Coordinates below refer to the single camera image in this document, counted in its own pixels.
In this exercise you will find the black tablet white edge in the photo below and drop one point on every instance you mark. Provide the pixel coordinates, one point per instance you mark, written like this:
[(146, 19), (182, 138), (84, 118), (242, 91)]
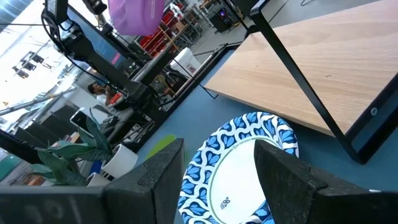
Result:
[(79, 119)]

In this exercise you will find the yellow plastic cup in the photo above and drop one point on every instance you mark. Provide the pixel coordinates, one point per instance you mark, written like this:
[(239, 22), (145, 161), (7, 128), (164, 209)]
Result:
[(161, 144)]

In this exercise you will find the black box lamp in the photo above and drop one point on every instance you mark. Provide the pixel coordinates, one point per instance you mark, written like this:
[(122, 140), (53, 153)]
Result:
[(56, 9)]

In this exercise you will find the white plastic container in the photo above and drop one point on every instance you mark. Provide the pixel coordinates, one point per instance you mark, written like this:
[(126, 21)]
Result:
[(183, 60)]

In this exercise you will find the person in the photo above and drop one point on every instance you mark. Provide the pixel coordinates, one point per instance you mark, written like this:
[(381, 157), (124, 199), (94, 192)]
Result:
[(99, 93)]

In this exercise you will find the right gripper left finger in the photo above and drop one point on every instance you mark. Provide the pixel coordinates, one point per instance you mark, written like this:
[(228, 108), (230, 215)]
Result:
[(140, 199)]

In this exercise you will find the green leafy plant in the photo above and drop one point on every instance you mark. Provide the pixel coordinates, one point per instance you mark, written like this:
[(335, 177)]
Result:
[(62, 168), (99, 140)]

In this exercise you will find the wooden shelf board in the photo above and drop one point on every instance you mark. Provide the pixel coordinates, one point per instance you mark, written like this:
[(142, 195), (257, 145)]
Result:
[(326, 62)]

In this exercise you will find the black computer tower lit fan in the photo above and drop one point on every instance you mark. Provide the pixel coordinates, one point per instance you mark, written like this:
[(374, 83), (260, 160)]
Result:
[(221, 21)]

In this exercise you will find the blue panel pink sticker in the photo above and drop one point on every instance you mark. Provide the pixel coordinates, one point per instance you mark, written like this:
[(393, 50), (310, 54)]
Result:
[(99, 40)]

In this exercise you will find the blue table mat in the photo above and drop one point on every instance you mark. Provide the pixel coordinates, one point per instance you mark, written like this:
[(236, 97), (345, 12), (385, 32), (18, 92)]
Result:
[(199, 118)]

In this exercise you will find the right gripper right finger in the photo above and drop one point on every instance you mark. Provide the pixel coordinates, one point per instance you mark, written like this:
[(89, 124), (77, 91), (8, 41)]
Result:
[(295, 199)]

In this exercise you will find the white plant pot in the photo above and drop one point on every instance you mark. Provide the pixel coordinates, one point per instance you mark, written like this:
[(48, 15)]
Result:
[(119, 161), (96, 180)]

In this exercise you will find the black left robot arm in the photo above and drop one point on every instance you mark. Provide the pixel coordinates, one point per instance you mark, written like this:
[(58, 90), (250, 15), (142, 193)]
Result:
[(149, 93)]

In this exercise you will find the grey metal pole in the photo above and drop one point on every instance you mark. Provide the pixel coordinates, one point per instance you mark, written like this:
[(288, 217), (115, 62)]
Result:
[(37, 101)]

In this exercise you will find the blue patterned paper bowl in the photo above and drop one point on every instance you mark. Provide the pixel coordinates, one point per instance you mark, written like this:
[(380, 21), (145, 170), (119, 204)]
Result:
[(230, 174)]

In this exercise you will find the purple cloth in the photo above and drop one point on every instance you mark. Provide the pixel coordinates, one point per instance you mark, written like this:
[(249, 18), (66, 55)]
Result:
[(136, 15)]

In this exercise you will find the black frame strut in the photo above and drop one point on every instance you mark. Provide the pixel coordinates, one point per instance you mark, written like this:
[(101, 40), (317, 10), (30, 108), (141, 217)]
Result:
[(112, 73)]

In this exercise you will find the rack with red bins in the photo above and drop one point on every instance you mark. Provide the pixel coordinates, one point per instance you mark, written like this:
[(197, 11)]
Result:
[(155, 40)]

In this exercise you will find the black metal shelf frame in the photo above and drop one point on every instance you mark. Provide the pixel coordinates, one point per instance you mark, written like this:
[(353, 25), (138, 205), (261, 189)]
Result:
[(357, 146)]

